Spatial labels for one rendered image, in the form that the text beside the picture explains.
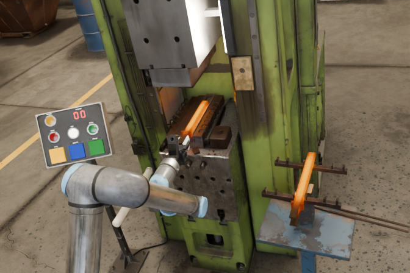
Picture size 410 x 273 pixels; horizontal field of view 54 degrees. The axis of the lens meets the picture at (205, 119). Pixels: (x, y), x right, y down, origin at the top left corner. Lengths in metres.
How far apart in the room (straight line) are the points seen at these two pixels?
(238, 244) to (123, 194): 1.23
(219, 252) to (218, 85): 1.01
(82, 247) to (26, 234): 2.08
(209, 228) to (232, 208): 0.24
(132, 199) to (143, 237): 1.70
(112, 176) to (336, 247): 1.01
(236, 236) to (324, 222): 0.61
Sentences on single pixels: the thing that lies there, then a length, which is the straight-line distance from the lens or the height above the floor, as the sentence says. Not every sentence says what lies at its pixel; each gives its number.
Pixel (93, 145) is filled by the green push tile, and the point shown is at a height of 1.02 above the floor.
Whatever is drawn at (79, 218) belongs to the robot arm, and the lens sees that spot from 1.38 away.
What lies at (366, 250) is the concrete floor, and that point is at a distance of 2.76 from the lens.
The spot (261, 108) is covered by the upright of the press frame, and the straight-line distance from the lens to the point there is 2.01.
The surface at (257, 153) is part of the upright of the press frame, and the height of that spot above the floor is 0.80.
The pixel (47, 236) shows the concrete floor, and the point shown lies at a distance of 3.35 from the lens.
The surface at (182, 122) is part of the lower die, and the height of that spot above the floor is 0.99.
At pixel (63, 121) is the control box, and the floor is 1.15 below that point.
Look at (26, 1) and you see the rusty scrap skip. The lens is 8.04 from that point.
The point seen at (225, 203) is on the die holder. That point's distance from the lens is 2.19.
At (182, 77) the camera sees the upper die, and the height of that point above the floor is 1.32.
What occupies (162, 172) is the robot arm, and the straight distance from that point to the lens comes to 1.77.
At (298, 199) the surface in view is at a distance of 1.66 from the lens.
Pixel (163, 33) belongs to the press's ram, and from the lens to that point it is 1.81.
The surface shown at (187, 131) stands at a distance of 2.01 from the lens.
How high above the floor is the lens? 2.09
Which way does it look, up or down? 31 degrees down
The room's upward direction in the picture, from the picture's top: 11 degrees counter-clockwise
